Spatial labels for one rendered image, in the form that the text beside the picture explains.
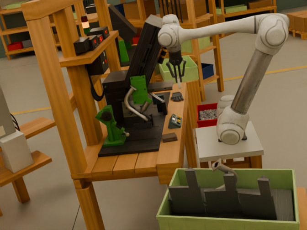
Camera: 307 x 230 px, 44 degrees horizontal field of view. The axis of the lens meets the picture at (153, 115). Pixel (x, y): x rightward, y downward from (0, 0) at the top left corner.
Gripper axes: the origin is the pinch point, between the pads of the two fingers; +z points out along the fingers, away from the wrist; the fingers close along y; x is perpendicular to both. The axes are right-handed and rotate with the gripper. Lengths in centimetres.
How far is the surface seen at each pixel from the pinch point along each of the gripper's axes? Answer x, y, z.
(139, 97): 37, -34, 20
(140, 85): 39, -32, 11
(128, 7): 406, -103, -6
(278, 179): -53, 48, 41
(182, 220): -86, 1, 37
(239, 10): 906, 117, 102
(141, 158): -13, -30, 44
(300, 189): -47, 60, 52
